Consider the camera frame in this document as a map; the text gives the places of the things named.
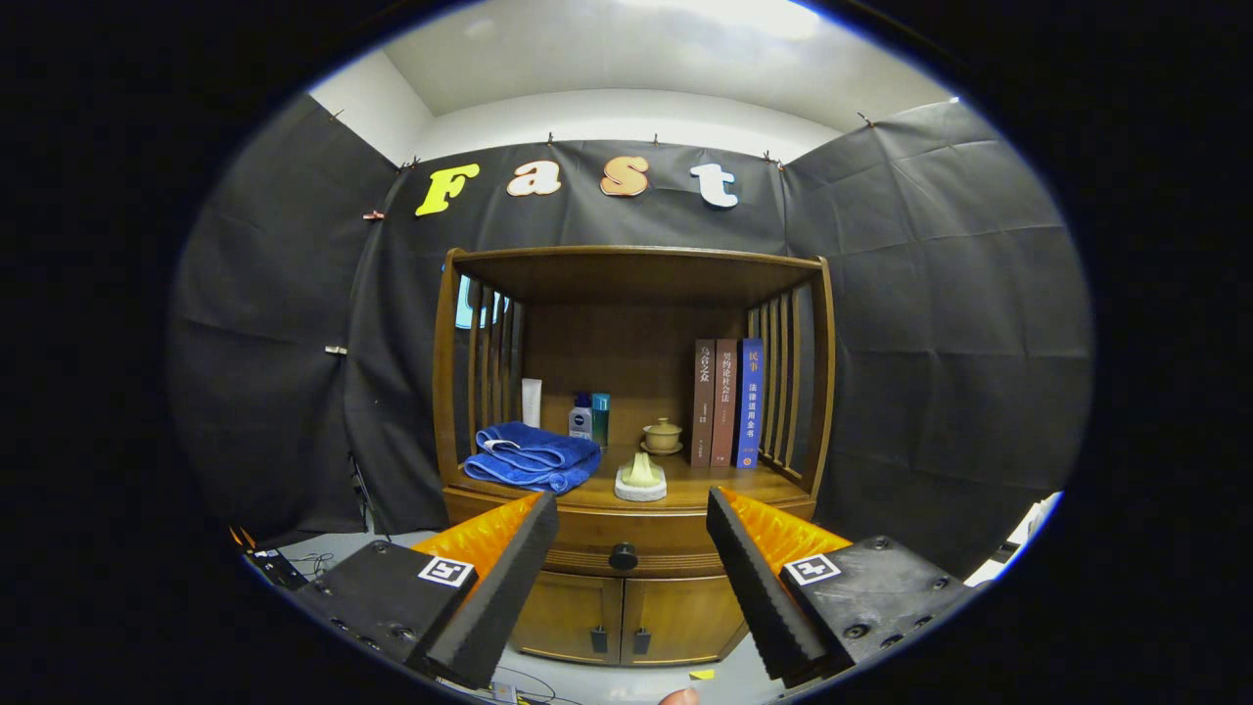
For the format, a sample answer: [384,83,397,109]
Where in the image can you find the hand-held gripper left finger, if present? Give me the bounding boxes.
[294,490,559,690]

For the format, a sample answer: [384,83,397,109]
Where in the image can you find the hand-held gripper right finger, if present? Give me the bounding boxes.
[706,487,980,686]

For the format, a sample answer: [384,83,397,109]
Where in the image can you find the wooden drawer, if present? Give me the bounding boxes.
[445,494,815,579]

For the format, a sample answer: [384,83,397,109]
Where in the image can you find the pale green soap white dish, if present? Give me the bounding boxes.
[614,451,669,502]

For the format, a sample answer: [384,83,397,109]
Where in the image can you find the wooden cabinet door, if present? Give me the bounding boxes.
[511,571,626,665]
[620,573,750,665]

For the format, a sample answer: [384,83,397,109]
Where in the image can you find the wooden countertop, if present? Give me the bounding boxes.
[452,446,815,512]

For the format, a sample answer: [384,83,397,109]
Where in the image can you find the wooden cabinet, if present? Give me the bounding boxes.
[432,245,836,667]

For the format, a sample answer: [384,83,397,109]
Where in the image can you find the blue folded towel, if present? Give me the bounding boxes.
[462,421,603,494]

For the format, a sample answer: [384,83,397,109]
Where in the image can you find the blue book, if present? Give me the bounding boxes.
[734,338,765,470]

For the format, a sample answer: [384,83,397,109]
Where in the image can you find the reddish brown book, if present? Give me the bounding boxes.
[712,339,739,468]

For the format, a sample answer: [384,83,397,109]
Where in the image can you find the dark brown book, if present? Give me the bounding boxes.
[691,339,718,468]

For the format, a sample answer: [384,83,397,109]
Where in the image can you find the black floor device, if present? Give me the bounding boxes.
[230,529,309,591]

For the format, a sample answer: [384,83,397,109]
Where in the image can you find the white paper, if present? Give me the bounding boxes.
[967,492,1064,587]

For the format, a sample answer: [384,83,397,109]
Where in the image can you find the black backdrop cloth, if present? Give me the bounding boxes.
[164,93,1094,584]

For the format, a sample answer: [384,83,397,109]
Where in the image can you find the thin floor cables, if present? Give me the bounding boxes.
[489,666,564,704]

